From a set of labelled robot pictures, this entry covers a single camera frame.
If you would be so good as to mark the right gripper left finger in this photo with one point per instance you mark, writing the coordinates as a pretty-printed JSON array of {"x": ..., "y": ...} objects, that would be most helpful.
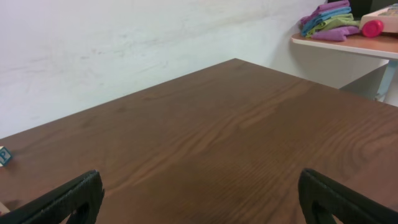
[{"x": 77, "y": 201}]

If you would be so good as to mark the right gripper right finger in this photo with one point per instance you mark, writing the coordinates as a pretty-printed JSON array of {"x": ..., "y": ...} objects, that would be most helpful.
[{"x": 324, "y": 200}]

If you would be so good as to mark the plain wooden block right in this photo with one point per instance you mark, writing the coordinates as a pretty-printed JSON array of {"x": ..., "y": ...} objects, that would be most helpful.
[{"x": 3, "y": 209}]

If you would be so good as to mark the plain wooden block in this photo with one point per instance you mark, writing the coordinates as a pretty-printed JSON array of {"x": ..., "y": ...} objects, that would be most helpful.
[
  {"x": 3, "y": 209},
  {"x": 5, "y": 156}
]

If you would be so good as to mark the plain wooden block top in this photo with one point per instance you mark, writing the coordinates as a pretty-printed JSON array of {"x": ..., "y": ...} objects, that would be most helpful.
[{"x": 5, "y": 156}]

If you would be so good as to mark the purple folded cloth bottom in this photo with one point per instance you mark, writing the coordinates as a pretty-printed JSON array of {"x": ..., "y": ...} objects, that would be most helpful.
[{"x": 338, "y": 34}]

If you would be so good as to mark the purple folded cloth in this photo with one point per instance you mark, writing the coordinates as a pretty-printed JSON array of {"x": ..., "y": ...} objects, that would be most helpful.
[
  {"x": 324, "y": 8},
  {"x": 338, "y": 34}
]

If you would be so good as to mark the side table with white leg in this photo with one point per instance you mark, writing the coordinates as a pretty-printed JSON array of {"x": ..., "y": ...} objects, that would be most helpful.
[{"x": 384, "y": 47}]

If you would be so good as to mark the red round knob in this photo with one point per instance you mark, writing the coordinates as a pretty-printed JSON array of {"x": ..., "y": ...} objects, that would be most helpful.
[{"x": 373, "y": 28}]

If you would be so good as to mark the green folded cloth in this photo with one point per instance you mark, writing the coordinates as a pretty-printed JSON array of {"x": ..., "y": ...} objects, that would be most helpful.
[{"x": 331, "y": 23}]

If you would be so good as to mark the blue folded cloth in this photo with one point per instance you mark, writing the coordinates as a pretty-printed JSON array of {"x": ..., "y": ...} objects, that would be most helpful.
[{"x": 322, "y": 16}]

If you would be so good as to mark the purple folded cloth top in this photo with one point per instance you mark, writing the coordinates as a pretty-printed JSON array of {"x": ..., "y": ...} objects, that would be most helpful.
[{"x": 324, "y": 8}]

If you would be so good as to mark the pink toy box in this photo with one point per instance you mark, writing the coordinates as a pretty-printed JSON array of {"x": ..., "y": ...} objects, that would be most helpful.
[{"x": 387, "y": 15}]

